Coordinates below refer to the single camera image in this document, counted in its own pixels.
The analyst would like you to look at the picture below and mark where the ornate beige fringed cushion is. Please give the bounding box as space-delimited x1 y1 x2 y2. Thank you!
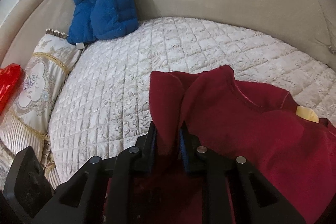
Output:
0 28 84 190

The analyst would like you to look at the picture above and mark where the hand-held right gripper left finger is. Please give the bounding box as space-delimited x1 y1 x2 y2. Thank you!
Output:
31 122 158 224

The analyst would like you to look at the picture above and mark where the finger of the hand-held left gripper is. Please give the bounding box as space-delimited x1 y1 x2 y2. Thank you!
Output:
3 146 54 218

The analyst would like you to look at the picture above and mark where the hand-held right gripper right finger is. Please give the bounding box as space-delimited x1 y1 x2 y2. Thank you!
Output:
180 124 307 224

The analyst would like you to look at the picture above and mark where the red plastic bag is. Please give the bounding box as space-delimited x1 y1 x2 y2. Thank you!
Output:
0 64 21 114

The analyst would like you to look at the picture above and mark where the dark red sweater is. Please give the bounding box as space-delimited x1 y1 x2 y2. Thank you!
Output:
104 65 336 224

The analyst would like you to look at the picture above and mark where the white quilted bed cover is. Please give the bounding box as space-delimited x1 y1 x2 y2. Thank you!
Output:
49 17 336 177

